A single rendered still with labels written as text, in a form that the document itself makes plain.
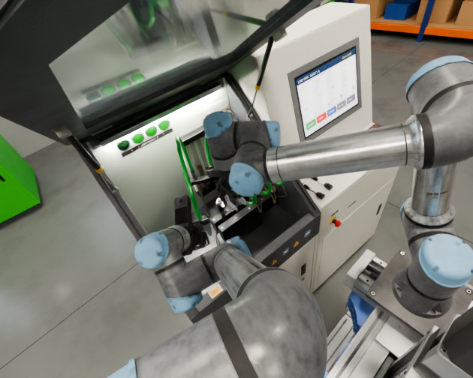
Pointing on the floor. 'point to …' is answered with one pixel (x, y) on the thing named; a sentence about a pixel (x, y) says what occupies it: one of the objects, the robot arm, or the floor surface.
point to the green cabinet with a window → (6, 183)
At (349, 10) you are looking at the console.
